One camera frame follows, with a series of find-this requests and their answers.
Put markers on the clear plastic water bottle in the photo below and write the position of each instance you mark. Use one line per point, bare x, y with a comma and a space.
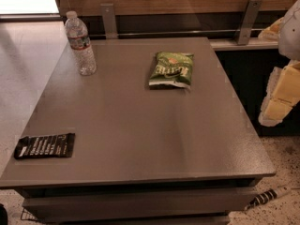
79, 41

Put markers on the metal wall bracket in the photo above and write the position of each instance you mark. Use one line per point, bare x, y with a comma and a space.
243, 34
109, 20

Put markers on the black rxbar chocolate bar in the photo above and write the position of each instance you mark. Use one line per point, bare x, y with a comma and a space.
48, 146

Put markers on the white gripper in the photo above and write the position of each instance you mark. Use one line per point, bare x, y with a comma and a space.
291, 32

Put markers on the horizontal metal rail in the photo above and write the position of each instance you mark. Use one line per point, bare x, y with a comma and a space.
211, 34

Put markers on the left metal wall bracket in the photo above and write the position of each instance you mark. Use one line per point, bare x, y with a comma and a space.
109, 20

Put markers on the right metal wall bracket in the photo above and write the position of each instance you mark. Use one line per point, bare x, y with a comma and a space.
243, 34

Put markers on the green jalapeno chip bag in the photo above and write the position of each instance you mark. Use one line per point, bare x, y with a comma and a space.
173, 69

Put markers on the black white striped floor object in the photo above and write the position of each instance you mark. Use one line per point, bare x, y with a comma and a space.
268, 196

